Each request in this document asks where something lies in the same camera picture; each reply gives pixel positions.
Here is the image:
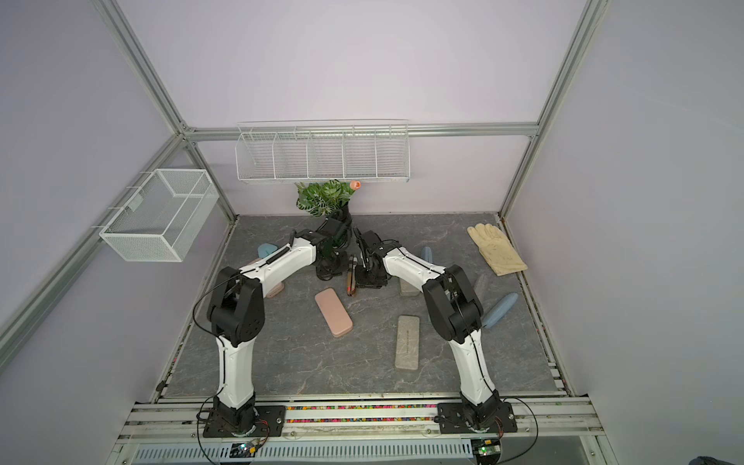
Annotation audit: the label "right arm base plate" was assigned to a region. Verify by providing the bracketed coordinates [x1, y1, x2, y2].
[434, 402, 517, 434]

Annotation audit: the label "white vented cable duct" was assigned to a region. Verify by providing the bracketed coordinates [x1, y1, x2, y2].
[130, 439, 475, 464]

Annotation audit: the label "light blue case white sunglasses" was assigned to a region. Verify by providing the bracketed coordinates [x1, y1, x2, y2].
[422, 246, 433, 263]

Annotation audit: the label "green plant in black vase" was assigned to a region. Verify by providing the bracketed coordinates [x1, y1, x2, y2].
[296, 179, 362, 217]

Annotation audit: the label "beige work glove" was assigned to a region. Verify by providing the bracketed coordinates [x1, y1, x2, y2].
[467, 223, 528, 276]

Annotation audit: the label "teal plastic scraper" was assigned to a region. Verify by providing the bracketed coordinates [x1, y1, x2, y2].
[257, 243, 278, 259]

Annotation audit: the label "long white wire shelf basket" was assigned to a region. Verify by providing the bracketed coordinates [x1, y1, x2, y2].
[234, 119, 411, 183]

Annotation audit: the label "pink hard glasses case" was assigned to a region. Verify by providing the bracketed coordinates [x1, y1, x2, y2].
[265, 282, 285, 298]

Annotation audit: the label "grey case mint lining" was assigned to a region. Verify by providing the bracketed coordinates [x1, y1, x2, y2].
[399, 279, 420, 298]

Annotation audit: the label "white wire mesh side basket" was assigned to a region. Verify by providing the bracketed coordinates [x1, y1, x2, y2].
[99, 169, 219, 263]

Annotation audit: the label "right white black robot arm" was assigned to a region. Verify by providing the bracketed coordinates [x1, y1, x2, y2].
[354, 229, 503, 429]

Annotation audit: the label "pink case black sunglasses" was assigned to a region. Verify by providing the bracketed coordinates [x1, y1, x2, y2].
[315, 288, 353, 337]

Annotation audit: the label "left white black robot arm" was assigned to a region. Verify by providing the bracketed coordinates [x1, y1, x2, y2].
[207, 207, 352, 426]

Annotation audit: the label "grey mint case red sunglasses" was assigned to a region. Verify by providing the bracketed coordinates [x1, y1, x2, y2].
[394, 315, 420, 371]

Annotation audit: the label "grey fabric glasses case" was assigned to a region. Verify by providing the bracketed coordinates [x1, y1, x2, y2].
[474, 274, 488, 301]

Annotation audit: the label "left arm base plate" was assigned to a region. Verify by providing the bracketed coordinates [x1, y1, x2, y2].
[198, 405, 287, 438]

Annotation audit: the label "blue case orange lining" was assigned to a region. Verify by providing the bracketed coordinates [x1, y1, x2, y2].
[482, 293, 519, 329]

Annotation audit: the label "plaid beige glasses case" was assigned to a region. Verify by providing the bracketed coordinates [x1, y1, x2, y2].
[346, 256, 358, 296]

